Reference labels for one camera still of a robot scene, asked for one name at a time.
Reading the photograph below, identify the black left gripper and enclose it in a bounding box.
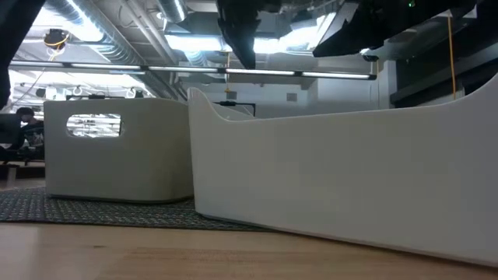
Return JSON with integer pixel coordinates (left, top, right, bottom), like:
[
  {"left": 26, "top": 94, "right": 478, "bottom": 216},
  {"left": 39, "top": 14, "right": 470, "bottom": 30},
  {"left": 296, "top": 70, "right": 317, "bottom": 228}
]
[{"left": 216, "top": 0, "right": 282, "bottom": 70}]

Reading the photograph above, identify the bright ceiling light panel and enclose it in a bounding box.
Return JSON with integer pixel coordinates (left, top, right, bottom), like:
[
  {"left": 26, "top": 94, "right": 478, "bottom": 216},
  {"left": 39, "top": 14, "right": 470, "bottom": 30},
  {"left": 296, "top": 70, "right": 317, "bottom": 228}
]
[{"left": 165, "top": 33, "right": 312, "bottom": 54}]

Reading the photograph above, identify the long ceiling light bar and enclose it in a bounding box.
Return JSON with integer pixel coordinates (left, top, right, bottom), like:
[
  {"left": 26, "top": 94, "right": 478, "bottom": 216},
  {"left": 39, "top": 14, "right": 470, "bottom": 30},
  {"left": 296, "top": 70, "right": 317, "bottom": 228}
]
[{"left": 9, "top": 60, "right": 377, "bottom": 81}]

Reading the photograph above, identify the dark woven table mat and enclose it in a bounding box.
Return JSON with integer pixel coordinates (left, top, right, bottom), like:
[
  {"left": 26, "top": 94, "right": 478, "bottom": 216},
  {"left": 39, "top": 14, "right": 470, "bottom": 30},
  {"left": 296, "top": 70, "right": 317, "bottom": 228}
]
[{"left": 0, "top": 186, "right": 274, "bottom": 233}]

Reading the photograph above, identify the person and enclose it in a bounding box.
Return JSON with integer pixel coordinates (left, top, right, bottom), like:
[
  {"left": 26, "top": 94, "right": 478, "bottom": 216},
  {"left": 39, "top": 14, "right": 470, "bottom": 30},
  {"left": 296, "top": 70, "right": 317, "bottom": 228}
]
[{"left": 14, "top": 107, "right": 46, "bottom": 160}]

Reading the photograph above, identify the black monitor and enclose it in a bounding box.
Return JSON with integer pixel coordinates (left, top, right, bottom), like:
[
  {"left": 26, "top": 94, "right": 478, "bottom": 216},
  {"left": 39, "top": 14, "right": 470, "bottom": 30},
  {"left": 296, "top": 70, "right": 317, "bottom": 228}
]
[{"left": 0, "top": 113, "right": 20, "bottom": 147}]

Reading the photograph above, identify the low wooden bench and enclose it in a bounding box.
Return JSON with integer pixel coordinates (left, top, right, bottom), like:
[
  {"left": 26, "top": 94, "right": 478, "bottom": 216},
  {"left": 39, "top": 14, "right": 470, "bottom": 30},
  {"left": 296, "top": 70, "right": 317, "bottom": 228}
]
[{"left": 0, "top": 161, "right": 46, "bottom": 182}]

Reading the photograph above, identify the thin black frame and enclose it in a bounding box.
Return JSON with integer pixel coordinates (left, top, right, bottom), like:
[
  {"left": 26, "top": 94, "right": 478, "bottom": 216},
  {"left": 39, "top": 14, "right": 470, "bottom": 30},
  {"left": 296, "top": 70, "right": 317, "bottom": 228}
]
[{"left": 212, "top": 100, "right": 257, "bottom": 118}]

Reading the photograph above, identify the white bin without handle hole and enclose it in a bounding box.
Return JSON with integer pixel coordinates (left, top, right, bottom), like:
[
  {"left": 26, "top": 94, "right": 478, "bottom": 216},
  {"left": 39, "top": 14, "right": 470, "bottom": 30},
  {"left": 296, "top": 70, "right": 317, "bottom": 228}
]
[{"left": 187, "top": 72, "right": 498, "bottom": 268}]

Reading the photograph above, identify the white bin with handle hole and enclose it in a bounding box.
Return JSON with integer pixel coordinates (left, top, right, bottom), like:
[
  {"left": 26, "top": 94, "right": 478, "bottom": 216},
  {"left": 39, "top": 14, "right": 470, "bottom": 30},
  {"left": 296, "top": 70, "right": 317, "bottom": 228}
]
[{"left": 43, "top": 96, "right": 195, "bottom": 204}]

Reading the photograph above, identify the yellow hanging cable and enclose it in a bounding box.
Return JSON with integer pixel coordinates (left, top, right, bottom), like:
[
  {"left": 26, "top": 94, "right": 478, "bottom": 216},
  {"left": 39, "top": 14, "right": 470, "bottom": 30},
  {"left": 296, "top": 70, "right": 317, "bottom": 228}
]
[{"left": 446, "top": 15, "right": 458, "bottom": 101}]

